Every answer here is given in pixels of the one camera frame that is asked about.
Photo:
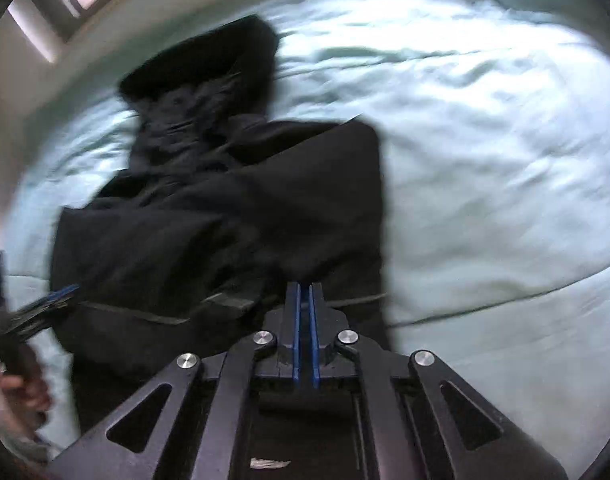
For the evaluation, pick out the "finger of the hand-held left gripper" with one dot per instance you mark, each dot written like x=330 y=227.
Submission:
x=47 y=302

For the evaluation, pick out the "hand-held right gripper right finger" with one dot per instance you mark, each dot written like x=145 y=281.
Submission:
x=314 y=330

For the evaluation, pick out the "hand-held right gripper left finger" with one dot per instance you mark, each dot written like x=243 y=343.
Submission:
x=297 y=330

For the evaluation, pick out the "black shorts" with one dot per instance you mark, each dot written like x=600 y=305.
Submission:
x=225 y=220

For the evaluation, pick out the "person's left hand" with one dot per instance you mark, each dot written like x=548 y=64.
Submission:
x=27 y=397

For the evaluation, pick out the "light green quilt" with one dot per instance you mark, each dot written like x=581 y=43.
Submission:
x=485 y=170

